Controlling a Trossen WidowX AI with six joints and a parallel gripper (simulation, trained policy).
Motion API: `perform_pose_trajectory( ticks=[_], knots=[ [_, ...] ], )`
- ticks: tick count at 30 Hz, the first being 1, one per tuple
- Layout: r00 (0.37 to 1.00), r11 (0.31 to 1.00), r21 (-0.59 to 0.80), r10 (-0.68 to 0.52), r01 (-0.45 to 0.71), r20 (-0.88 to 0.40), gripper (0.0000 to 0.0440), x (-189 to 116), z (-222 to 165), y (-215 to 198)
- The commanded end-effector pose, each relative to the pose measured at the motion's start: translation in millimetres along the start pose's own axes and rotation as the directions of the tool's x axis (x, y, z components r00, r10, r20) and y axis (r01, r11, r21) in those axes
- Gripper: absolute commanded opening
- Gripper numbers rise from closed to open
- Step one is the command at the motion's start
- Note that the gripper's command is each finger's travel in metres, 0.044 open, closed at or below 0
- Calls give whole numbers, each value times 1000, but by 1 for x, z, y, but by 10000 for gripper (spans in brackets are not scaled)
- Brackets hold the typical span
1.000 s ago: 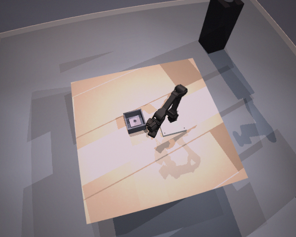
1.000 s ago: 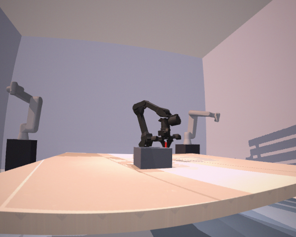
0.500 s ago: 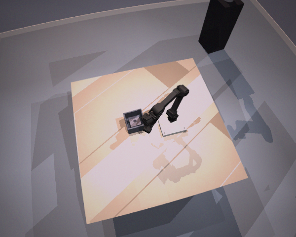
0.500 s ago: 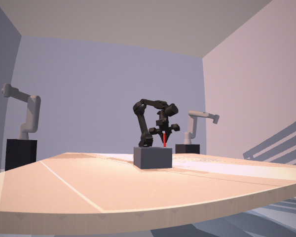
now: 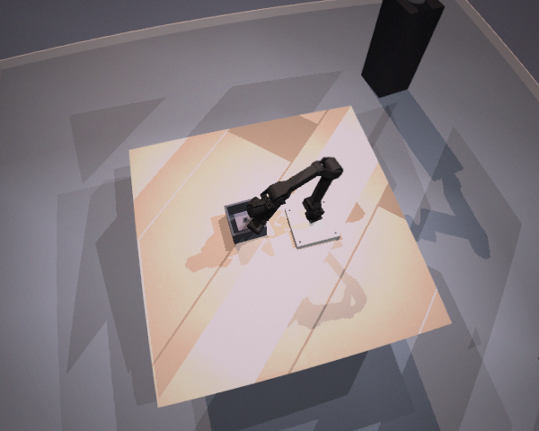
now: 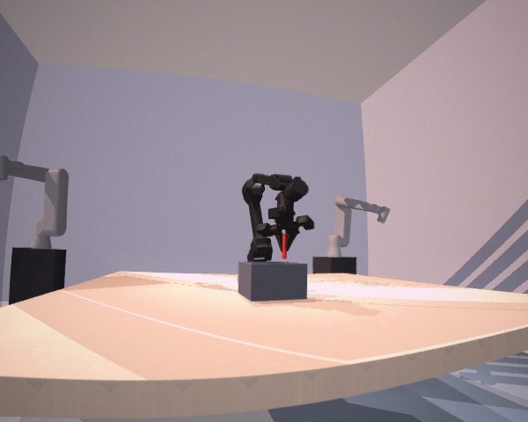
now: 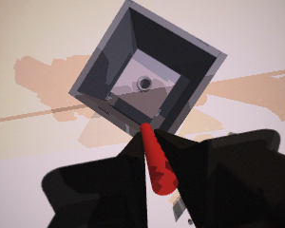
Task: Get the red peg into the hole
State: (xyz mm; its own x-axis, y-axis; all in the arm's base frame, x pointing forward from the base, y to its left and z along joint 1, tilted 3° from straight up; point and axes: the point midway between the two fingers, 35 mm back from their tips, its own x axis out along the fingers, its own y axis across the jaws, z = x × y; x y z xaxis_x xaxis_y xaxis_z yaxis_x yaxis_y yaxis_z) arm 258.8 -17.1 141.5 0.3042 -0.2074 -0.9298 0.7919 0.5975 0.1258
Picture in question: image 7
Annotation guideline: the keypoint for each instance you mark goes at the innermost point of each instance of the red peg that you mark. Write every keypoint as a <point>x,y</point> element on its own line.
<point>162,176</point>

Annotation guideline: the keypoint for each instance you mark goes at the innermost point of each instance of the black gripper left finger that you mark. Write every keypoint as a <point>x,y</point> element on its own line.
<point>123,174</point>

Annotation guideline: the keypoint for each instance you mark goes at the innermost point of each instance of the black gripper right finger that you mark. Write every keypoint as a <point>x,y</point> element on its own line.
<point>195,164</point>

